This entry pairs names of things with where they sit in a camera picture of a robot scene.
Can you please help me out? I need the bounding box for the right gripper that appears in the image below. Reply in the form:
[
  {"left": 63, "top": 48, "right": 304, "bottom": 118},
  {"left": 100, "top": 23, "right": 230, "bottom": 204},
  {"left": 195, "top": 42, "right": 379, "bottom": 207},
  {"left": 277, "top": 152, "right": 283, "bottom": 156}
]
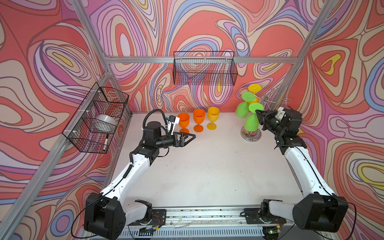
[{"left": 255, "top": 108, "right": 285, "bottom": 135}]

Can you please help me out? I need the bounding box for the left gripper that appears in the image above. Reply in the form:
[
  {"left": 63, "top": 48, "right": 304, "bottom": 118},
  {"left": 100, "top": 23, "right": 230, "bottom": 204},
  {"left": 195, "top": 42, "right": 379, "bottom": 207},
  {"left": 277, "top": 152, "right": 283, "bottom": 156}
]
[{"left": 154, "top": 132, "right": 195, "bottom": 150}]

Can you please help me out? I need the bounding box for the orange wine glass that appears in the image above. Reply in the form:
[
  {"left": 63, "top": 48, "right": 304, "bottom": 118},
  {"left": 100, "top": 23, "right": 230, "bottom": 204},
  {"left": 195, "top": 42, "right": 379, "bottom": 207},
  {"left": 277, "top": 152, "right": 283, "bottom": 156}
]
[
  {"left": 178, "top": 113, "right": 190, "bottom": 134},
  {"left": 193, "top": 109, "right": 206, "bottom": 133}
]

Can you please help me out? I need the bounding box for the green wine glass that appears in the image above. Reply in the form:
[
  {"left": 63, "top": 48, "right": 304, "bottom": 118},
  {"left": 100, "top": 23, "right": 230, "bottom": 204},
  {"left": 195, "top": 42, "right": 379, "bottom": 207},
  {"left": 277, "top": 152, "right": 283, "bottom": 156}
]
[
  {"left": 244, "top": 103, "right": 264, "bottom": 132},
  {"left": 236, "top": 92, "right": 256, "bottom": 118}
]

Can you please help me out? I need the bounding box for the yellow wine glass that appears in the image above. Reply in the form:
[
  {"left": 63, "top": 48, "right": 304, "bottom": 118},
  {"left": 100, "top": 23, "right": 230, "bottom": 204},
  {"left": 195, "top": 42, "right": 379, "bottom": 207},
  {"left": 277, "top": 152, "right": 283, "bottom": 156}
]
[
  {"left": 248, "top": 84, "right": 262, "bottom": 105},
  {"left": 207, "top": 107, "right": 220, "bottom": 131}
]

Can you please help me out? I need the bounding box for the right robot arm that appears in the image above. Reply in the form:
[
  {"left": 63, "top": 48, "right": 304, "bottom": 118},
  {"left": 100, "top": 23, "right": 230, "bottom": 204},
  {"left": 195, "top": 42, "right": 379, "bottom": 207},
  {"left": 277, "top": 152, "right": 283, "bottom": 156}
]
[{"left": 256, "top": 107, "right": 349, "bottom": 233}]

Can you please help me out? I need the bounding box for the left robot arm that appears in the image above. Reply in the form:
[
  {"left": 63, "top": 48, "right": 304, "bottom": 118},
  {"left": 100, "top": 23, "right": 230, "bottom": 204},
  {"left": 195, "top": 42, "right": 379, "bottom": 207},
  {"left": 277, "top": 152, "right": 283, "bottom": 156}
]
[{"left": 83, "top": 109, "right": 196, "bottom": 240}]

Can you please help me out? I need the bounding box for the chrome wine glass rack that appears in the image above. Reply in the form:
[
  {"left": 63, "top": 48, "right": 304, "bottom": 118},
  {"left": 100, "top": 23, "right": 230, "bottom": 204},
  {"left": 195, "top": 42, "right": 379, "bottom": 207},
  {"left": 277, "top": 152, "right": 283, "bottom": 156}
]
[{"left": 241, "top": 87, "right": 280, "bottom": 143}]

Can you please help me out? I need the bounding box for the black marker pen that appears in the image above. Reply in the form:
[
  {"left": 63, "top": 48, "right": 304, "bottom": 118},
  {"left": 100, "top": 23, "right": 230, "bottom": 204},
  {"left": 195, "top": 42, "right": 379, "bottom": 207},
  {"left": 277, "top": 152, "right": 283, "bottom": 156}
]
[{"left": 103, "top": 134, "right": 109, "bottom": 152}]

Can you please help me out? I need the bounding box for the silver tape roll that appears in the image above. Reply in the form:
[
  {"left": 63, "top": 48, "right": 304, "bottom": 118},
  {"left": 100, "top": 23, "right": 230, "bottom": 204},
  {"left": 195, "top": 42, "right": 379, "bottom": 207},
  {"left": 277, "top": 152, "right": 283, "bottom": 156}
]
[{"left": 93, "top": 115, "right": 118, "bottom": 134}]

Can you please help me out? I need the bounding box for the back black wire basket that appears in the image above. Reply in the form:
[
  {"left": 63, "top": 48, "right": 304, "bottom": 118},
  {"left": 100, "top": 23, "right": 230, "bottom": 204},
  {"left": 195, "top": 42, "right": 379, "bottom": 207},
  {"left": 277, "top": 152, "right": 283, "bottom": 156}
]
[{"left": 173, "top": 50, "right": 238, "bottom": 86}]

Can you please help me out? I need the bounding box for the black wire basket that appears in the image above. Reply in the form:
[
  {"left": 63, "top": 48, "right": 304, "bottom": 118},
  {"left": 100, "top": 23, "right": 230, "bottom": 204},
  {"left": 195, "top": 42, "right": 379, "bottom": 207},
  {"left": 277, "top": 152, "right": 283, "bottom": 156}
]
[
  {"left": 62, "top": 83, "right": 129, "bottom": 154},
  {"left": 173, "top": 50, "right": 238, "bottom": 86}
]

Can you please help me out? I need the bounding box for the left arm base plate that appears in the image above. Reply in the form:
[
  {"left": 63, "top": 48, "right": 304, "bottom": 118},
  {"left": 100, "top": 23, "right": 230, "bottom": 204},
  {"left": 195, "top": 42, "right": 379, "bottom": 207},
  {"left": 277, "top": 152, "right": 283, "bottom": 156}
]
[{"left": 129, "top": 209, "right": 167, "bottom": 227}]

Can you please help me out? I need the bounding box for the left black wire basket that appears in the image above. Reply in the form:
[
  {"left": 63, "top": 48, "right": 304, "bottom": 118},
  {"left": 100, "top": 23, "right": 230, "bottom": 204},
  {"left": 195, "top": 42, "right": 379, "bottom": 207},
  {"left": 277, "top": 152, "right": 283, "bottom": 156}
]
[{"left": 62, "top": 83, "right": 129, "bottom": 154}]

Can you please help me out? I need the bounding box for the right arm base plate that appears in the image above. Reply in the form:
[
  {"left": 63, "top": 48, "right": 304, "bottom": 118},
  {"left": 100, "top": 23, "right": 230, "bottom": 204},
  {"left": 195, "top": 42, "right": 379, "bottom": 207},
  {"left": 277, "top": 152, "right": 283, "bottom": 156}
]
[{"left": 240, "top": 208, "right": 287, "bottom": 225}]

